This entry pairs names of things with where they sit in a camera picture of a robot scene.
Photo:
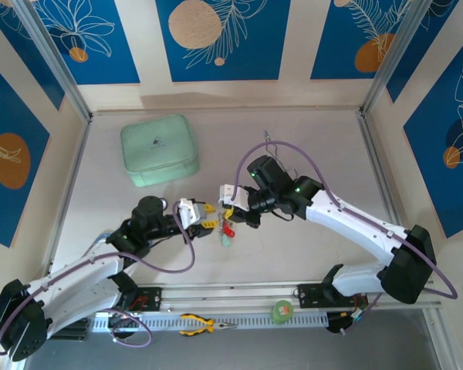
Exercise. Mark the black ridged block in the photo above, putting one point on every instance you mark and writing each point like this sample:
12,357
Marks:
77,329

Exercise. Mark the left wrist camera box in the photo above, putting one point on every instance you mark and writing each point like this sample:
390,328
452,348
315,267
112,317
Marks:
189,212

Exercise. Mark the mint tag key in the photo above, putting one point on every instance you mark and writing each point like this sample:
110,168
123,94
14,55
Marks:
226,242

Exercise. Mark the green tape roll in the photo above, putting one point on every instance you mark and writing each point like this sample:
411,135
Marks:
281,312

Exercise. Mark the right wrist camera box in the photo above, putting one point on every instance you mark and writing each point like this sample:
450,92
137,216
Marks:
231,192

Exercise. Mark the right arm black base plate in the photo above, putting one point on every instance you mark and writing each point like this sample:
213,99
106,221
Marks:
306,294

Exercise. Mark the red tag key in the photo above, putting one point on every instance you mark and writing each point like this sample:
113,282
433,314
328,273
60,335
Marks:
228,231

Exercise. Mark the aluminium corner post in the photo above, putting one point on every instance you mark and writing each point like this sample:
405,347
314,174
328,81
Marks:
55,58
389,58

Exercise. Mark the yellow black pliers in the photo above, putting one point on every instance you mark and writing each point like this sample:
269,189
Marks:
200,320

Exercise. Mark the aluminium side rail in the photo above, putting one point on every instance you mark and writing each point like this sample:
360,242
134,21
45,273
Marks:
76,169
366,135

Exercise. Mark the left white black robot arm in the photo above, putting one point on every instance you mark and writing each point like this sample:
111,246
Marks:
77,273

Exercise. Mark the aluminium front rail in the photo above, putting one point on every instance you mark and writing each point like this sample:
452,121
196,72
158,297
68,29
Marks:
231,297

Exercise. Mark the metal crucible tongs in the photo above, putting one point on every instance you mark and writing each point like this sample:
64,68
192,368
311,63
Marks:
266,133

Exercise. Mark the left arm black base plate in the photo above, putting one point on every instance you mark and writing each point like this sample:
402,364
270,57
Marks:
152,297

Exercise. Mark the mint green zip case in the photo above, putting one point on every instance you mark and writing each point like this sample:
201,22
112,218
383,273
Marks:
154,142

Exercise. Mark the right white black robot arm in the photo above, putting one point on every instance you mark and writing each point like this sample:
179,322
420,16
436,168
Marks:
351,219

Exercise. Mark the metal keyring plate with rings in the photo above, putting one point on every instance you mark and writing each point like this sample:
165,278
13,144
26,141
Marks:
220,225

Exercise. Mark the blue tape roll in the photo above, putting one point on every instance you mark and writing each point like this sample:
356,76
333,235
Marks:
163,203

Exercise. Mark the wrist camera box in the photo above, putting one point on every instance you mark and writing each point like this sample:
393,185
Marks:
189,212
231,192

